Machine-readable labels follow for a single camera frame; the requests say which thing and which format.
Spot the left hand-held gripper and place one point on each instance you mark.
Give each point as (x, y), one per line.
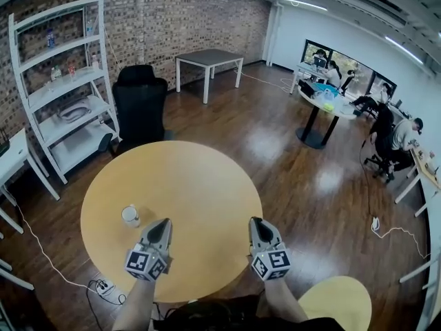
(146, 265)

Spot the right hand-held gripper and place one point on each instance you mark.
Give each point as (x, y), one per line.
(272, 264)

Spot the white cup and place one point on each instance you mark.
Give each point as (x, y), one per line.
(130, 216)

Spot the person's left forearm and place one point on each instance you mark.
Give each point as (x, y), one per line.
(134, 305)

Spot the person's right forearm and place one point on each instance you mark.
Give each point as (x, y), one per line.
(282, 302)

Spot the round yellow wooden table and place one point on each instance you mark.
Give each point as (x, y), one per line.
(179, 185)

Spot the white power strip black plugs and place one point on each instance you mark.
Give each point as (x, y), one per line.
(103, 286)

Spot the person's black clothing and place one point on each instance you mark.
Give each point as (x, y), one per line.
(213, 316)

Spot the small round yellow table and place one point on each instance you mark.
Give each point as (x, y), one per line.
(336, 302)

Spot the round white table black base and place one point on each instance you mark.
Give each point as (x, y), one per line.
(311, 138)

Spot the small white bottle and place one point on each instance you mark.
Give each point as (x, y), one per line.
(100, 119)

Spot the black high-back office chair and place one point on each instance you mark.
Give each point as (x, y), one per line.
(138, 105)

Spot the small yellow-green object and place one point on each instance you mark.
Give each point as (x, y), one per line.
(328, 106)

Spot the grey folded bag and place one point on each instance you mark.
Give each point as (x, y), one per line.
(73, 110)

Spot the clear plastic bag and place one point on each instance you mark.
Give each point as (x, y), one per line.
(325, 95)

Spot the black box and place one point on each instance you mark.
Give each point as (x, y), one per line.
(306, 88)

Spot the black swivel office chair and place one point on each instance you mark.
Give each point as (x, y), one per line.
(382, 129)
(346, 83)

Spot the blue sheet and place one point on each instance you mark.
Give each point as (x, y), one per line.
(324, 86)

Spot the white side table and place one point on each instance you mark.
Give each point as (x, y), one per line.
(13, 157)

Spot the white metal shelf unit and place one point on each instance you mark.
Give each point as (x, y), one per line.
(69, 96)

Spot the white desk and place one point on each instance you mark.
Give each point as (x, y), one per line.
(303, 68)

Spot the red label bottle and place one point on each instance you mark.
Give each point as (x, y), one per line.
(71, 71)

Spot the pink label bottle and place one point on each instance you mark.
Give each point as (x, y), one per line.
(94, 61)

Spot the dark-top white-legged table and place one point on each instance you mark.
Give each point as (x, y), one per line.
(206, 56)

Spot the large dark-framed window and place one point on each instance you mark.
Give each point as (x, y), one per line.
(361, 70)

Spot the green label bottle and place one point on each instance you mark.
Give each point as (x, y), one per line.
(55, 72)

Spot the clear plastic bottle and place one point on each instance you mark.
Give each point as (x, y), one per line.
(89, 29)

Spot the blue label plastic bottle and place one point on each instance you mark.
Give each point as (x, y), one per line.
(50, 38)

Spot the white ceiling light strip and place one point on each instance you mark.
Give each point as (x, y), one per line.
(305, 3)
(403, 48)

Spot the ceiling air conditioner unit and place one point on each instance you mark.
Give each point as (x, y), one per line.
(372, 7)

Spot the white desk frame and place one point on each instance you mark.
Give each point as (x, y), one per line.
(8, 219)
(4, 317)
(15, 277)

